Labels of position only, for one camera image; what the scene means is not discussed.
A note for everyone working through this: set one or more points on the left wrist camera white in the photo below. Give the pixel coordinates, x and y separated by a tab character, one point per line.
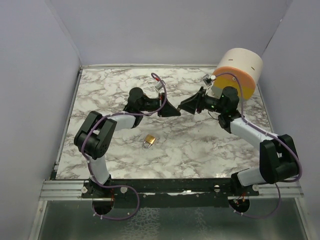
158	86

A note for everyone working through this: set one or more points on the larger brass padlock near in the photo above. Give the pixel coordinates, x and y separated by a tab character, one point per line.
149	141

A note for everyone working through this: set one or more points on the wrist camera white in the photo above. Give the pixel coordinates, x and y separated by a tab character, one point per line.
158	86
208	80

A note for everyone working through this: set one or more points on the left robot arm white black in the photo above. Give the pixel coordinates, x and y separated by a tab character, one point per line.
95	134

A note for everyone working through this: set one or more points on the aluminium frame rail front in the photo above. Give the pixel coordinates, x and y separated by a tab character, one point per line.
71	190

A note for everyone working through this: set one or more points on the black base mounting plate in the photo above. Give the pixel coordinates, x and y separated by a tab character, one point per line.
166	192

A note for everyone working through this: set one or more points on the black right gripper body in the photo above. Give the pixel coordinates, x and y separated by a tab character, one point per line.
209	103

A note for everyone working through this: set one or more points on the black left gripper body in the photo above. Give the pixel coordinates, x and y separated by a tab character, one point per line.
150	105

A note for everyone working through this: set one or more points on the round mini drawer cabinet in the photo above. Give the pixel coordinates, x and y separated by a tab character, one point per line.
239	68

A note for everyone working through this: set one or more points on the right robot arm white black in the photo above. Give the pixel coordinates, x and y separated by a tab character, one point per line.
277	154

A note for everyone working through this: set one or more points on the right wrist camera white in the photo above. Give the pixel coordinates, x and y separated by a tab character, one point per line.
208	80

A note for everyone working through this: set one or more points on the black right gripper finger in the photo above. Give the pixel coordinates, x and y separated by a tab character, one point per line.
193	100
191	110

